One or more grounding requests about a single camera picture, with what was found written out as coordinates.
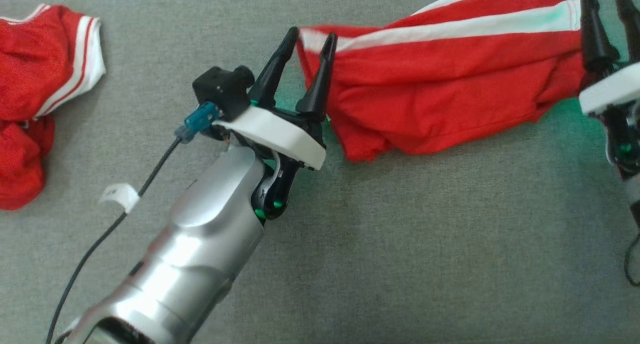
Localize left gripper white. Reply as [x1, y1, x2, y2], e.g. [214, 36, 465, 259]
[214, 26, 339, 221]

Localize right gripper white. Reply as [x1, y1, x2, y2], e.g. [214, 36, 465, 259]
[578, 0, 640, 180]

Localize red shorts with white stripes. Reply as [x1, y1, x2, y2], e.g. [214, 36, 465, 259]
[296, 0, 591, 163]

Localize large grey sofa seat cushion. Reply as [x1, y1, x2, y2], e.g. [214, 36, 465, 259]
[0, 0, 640, 344]

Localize red garment with white trim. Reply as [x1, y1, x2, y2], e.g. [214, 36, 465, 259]
[0, 3, 107, 211]

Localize left blue cable connector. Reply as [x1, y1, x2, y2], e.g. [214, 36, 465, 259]
[174, 101, 222, 145]

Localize left thin black cable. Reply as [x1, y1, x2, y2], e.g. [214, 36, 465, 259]
[45, 137, 183, 344]

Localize thin black cable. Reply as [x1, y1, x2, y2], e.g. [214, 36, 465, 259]
[45, 137, 183, 344]
[623, 232, 640, 288]

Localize white cable label tag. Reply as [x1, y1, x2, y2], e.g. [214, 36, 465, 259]
[98, 183, 141, 214]

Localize right thin black cable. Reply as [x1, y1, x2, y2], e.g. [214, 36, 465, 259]
[623, 232, 640, 288]

